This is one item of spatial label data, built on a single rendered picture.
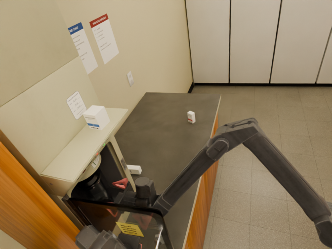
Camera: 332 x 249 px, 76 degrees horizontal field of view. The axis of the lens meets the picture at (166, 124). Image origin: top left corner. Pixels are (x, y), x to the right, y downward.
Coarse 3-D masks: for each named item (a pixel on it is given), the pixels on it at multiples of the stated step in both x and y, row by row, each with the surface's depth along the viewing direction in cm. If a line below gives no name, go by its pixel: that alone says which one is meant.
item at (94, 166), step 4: (100, 156) 87; (96, 160) 83; (100, 160) 85; (92, 164) 81; (96, 164) 82; (88, 168) 79; (92, 168) 80; (96, 168) 82; (88, 172) 79; (92, 172) 80; (84, 176) 79; (88, 176) 79; (80, 180) 78
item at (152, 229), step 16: (80, 208) 66; (96, 208) 63; (112, 208) 60; (128, 208) 58; (144, 208) 57; (96, 224) 71; (112, 224) 68; (144, 224) 62; (160, 224) 60; (144, 240) 70; (160, 240) 67
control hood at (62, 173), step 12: (108, 108) 78; (120, 120) 71; (84, 132) 69; (96, 132) 68; (108, 132) 67; (72, 144) 65; (84, 144) 64; (96, 144) 63; (60, 156) 62; (72, 156) 61; (84, 156) 60; (48, 168) 58; (60, 168) 57; (72, 168) 57; (84, 168) 57; (48, 180) 58; (60, 180) 55; (72, 180) 54; (60, 192) 60
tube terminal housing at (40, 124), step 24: (72, 72) 65; (24, 96) 52; (48, 96) 58; (96, 96) 77; (0, 120) 47; (24, 120) 52; (48, 120) 59; (72, 120) 67; (24, 144) 53; (48, 144) 59; (120, 168) 100; (48, 192) 64; (72, 216) 71
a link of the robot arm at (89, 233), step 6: (84, 228) 53; (90, 228) 55; (78, 234) 52; (84, 234) 52; (90, 234) 52; (96, 234) 52; (114, 234) 47; (78, 240) 51; (84, 240) 51; (90, 240) 51; (120, 240) 48; (78, 246) 53; (84, 246) 50
